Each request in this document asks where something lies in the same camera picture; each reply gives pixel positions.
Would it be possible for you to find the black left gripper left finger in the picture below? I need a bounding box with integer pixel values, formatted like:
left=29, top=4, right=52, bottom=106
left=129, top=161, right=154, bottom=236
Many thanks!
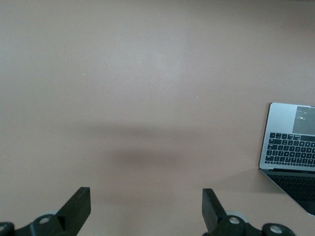
left=0, top=186, right=91, bottom=236

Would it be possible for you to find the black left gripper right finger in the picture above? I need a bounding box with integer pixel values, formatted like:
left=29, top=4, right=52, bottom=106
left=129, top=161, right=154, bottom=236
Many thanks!
left=202, top=188, right=295, bottom=236

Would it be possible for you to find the silver grey laptop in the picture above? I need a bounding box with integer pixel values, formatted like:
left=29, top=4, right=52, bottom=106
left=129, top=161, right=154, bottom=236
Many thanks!
left=258, top=102, right=315, bottom=217

